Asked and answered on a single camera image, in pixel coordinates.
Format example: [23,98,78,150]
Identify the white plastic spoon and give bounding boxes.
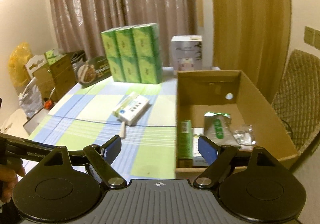
[119,121,126,139]

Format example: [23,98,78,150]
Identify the yellow plastic bag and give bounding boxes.
[8,42,33,88]

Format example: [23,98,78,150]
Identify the white green tablets box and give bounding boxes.
[112,92,150,126]

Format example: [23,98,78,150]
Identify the white cardboard hanger card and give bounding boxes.
[25,54,47,80]

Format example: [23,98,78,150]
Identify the silver foil bag at edge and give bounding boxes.
[18,77,43,118]

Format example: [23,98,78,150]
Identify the white item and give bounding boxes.
[233,125,256,146]

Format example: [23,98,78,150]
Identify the large cardboard box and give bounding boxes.
[175,71,298,180]

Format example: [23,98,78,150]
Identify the green white medicine box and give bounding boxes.
[178,120,193,159]

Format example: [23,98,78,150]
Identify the wooden door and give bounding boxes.
[213,0,291,102]

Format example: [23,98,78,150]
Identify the green tissue multipack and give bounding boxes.
[100,23,162,85]

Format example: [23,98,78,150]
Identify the silver green foil pouch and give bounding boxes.
[204,112,240,147]

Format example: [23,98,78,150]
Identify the small green boxes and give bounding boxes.
[44,49,64,66]

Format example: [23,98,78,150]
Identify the person's left hand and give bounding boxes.
[1,157,25,203]

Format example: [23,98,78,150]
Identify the white humidifier box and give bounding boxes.
[170,35,202,71]

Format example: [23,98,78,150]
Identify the dark oval food tray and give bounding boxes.
[76,56,111,88]

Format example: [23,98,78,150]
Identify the brown curtain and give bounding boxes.
[50,0,195,67]

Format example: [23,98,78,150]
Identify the white blue ointment box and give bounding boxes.
[192,128,208,167]

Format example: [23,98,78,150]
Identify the wall switch plates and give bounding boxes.
[304,26,320,50]

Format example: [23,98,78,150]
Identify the brown cardboard boxes stack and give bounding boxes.
[33,50,86,102]

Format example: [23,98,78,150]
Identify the red handled tool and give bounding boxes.
[43,87,56,111]

